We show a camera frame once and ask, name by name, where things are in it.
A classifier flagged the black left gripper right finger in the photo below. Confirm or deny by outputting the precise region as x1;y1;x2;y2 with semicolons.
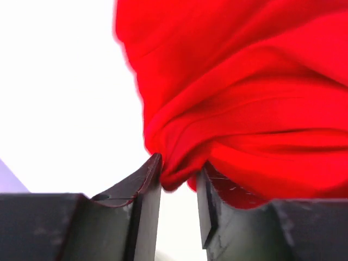
197;163;347;260

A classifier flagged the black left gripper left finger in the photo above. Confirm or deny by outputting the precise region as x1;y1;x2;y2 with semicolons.
1;153;162;260

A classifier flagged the red printed t shirt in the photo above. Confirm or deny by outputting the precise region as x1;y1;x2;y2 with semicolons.
113;1;347;209

